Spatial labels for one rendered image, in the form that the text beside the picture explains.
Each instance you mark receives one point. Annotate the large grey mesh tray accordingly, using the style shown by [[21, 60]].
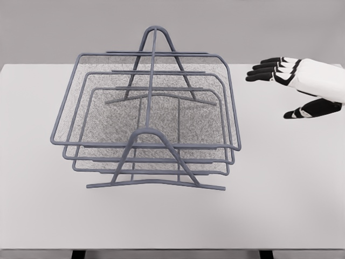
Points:
[[107, 61]]

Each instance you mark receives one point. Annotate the small grey mesh tray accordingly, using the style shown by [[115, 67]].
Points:
[[89, 164]]

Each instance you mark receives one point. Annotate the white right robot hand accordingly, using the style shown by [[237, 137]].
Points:
[[315, 75]]

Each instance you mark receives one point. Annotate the medium grey mesh tray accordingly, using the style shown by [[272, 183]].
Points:
[[81, 153]]

